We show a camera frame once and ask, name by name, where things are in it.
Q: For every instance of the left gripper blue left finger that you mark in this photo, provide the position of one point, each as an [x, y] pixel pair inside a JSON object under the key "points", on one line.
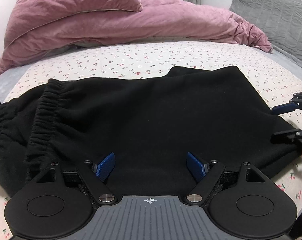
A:
{"points": [[103, 169]]}

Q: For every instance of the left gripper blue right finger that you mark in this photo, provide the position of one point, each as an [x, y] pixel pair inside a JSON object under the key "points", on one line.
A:
{"points": [[197, 166]]}

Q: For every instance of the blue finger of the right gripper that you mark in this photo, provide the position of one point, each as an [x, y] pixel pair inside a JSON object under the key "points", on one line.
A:
{"points": [[284, 108], [287, 137]]}

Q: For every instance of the black pants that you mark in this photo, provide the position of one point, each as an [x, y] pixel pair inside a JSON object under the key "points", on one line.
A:
{"points": [[149, 125]]}

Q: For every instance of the cherry print bed sheet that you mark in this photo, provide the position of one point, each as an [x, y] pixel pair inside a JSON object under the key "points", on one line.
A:
{"points": [[289, 180]]}

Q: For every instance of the grey quilted pillow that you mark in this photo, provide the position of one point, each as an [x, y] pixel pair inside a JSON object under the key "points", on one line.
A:
{"points": [[280, 20]]}

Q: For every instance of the pink duvet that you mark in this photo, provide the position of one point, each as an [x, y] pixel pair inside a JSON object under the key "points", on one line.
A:
{"points": [[158, 18]]}

